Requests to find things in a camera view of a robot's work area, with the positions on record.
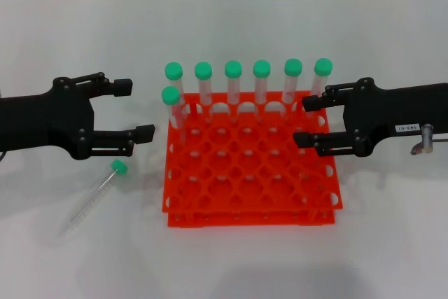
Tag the green capped clear test tube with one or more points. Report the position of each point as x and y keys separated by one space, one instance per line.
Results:
x=233 y=68
x=119 y=167
x=174 y=70
x=171 y=96
x=293 y=67
x=262 y=68
x=323 y=67
x=203 y=70

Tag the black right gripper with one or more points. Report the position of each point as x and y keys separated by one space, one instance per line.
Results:
x=392 y=110

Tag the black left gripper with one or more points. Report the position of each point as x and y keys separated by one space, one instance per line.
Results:
x=42 y=120

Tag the orange test tube rack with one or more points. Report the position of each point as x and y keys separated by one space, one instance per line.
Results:
x=252 y=173

